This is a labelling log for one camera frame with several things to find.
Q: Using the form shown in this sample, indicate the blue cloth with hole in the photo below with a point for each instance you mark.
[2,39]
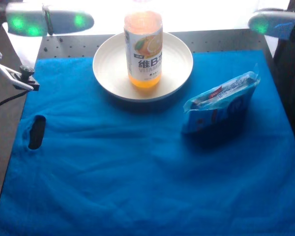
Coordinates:
[147,172]

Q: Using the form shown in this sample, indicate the orange juice bottle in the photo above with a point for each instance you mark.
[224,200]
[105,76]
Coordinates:
[142,49]

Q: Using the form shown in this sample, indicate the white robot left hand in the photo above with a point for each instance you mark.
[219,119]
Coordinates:
[64,20]

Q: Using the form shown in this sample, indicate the white round plate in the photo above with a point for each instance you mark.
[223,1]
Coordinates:
[108,68]

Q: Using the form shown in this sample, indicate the blue plastic snack package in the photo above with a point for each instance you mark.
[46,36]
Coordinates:
[218,110]

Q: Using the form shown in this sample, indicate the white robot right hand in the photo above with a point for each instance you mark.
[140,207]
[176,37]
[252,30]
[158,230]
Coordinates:
[270,23]

